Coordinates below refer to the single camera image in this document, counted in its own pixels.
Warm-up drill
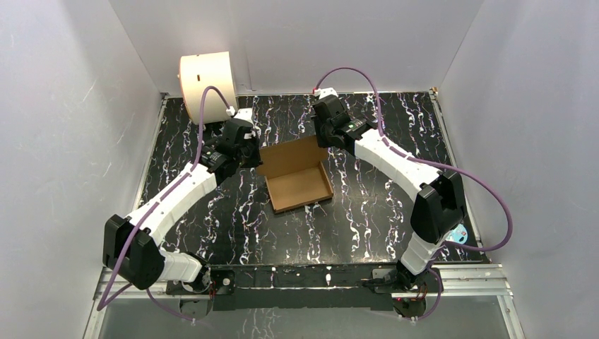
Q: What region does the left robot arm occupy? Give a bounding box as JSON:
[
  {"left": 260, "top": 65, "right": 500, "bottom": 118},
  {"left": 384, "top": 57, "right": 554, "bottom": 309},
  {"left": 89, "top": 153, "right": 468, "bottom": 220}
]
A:
[{"left": 102, "top": 110, "right": 262, "bottom": 294}]

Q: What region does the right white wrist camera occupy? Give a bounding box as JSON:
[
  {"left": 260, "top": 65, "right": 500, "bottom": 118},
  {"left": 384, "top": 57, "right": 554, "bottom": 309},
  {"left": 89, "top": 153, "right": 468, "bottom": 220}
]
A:
[{"left": 313, "top": 88, "right": 338, "bottom": 100}]

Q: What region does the blue white packaged item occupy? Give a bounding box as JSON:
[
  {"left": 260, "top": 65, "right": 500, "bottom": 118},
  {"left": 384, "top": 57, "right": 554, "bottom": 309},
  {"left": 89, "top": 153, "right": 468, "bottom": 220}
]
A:
[{"left": 446, "top": 223, "right": 468, "bottom": 244}]

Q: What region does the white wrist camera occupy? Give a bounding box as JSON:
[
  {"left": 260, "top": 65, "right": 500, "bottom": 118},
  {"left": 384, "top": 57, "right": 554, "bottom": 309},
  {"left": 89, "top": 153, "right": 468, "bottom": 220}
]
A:
[
  {"left": 313, "top": 88, "right": 338, "bottom": 100},
  {"left": 226, "top": 106, "right": 254, "bottom": 126}
]

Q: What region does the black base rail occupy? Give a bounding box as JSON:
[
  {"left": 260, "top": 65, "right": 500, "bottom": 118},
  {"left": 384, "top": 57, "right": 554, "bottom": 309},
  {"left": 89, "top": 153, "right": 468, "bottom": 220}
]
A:
[{"left": 166, "top": 263, "right": 442, "bottom": 312}]

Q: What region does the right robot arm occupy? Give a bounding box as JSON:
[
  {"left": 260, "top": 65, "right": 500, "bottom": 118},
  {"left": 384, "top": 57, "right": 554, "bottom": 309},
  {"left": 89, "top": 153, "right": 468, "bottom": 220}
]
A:
[{"left": 312, "top": 88, "right": 467, "bottom": 292}]

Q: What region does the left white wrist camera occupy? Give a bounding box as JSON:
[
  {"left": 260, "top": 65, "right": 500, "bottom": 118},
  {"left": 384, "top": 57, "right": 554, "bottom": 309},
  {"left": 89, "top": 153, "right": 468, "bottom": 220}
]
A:
[{"left": 226, "top": 106, "right": 254, "bottom": 126}]

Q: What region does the cream cylindrical wooden box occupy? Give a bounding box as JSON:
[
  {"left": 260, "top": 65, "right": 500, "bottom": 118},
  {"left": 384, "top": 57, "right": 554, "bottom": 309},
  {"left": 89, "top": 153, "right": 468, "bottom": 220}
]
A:
[{"left": 178, "top": 52, "right": 237, "bottom": 125}]

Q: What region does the brown cardboard box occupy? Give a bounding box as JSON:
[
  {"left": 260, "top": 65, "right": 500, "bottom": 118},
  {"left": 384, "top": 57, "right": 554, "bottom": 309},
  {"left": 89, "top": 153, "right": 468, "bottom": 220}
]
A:
[{"left": 256, "top": 136, "right": 333, "bottom": 213}]

